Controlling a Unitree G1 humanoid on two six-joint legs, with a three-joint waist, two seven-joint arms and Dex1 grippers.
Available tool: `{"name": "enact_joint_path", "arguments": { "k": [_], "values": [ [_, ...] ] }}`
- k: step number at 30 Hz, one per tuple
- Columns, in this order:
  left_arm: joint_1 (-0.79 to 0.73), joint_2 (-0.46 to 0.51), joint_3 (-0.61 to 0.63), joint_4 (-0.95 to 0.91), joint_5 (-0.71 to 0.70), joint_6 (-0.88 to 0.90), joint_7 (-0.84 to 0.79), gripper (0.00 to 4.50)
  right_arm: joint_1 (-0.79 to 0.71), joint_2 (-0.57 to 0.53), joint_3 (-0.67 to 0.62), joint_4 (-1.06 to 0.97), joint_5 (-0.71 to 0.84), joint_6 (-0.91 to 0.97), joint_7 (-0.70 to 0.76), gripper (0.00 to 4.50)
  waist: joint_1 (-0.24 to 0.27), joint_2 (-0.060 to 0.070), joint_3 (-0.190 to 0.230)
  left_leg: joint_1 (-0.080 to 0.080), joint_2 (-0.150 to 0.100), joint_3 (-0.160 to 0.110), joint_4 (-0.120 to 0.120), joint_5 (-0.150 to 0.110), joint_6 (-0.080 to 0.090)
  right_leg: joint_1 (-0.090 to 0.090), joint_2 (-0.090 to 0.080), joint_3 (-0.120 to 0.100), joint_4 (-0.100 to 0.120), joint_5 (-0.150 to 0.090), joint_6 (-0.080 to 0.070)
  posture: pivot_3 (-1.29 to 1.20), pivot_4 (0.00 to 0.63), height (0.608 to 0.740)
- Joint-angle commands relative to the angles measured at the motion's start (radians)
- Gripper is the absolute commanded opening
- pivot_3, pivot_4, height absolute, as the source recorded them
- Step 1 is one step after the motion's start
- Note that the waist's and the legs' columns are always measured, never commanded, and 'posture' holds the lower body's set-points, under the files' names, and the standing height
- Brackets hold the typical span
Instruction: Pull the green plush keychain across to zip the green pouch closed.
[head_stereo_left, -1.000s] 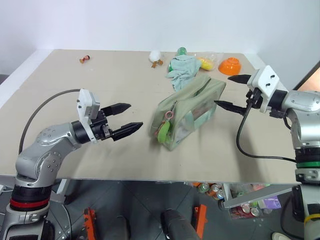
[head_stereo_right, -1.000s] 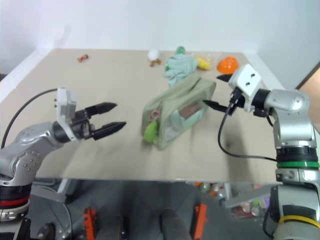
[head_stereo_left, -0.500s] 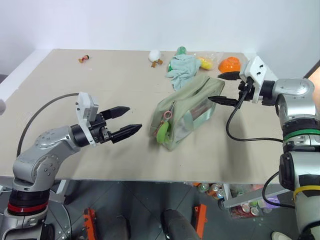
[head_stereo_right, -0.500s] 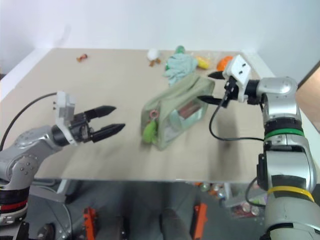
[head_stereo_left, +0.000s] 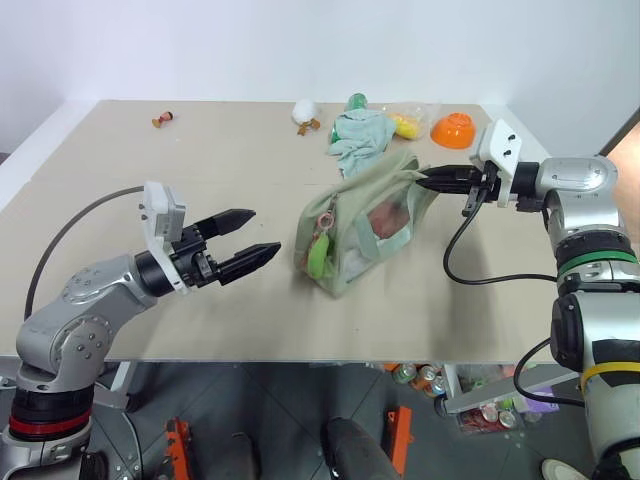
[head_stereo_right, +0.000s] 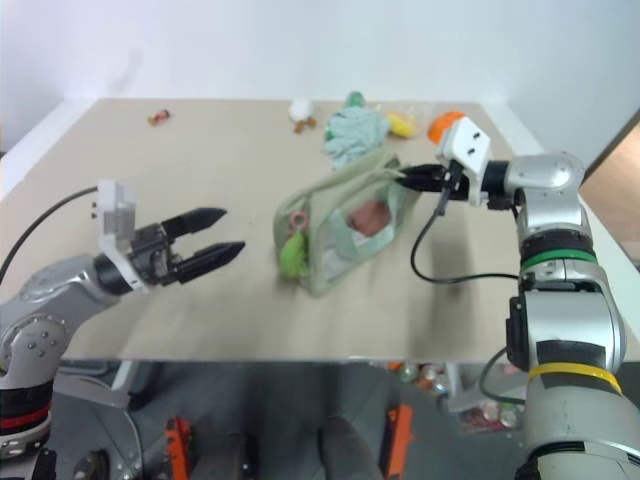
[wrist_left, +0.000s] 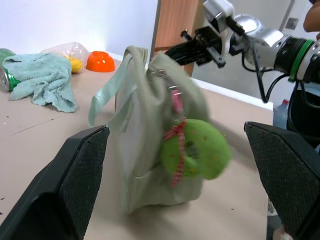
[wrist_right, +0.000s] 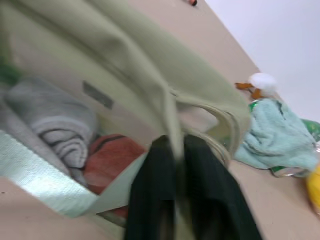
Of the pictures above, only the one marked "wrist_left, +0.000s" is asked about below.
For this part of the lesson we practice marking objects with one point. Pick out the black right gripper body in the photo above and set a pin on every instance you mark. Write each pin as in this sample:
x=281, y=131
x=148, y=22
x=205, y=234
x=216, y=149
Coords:
x=211, y=41

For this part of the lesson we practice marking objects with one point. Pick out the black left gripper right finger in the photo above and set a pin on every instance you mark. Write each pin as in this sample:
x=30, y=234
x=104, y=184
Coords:
x=290, y=180

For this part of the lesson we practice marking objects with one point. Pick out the brown wooden door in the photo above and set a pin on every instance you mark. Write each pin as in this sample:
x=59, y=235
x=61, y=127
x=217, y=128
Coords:
x=175, y=22

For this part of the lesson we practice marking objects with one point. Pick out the clear water bottle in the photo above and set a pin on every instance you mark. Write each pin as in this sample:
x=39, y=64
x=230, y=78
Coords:
x=281, y=113

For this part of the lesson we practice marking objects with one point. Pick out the black robot torso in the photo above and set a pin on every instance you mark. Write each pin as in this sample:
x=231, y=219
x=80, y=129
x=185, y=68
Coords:
x=303, y=112

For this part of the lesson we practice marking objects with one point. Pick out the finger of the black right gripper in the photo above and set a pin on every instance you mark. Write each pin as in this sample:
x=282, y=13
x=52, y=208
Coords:
x=187, y=53

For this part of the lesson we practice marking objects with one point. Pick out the orange plastic bowl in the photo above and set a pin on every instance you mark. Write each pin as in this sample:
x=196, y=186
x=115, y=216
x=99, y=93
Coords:
x=100, y=62

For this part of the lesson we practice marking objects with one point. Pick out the green drink can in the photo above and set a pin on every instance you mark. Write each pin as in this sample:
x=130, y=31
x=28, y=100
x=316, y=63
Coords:
x=7, y=80

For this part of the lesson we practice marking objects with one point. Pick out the grey wall socket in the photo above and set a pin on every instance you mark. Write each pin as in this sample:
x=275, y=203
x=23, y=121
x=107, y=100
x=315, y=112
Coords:
x=291, y=23

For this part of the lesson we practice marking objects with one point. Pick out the yellow soft object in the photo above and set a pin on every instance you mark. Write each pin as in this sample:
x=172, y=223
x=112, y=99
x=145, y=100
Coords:
x=75, y=64

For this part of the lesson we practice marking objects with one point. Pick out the light teal towel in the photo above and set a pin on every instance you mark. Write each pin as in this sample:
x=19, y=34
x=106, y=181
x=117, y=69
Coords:
x=42, y=75

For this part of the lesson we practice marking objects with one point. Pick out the pale green fabric pouch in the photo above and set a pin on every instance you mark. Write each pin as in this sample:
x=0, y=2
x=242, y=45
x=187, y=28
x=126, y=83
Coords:
x=145, y=140

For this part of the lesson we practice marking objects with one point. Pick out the person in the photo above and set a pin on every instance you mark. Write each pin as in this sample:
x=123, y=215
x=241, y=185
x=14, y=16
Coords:
x=311, y=20

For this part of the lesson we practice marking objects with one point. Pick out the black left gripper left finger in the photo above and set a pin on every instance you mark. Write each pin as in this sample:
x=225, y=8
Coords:
x=57, y=190

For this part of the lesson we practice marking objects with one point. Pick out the clear plastic bag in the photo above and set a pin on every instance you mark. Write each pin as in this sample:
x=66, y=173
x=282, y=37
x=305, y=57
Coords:
x=72, y=51

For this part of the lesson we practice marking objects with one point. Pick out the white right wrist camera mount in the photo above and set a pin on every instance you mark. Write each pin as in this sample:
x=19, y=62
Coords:
x=220, y=15

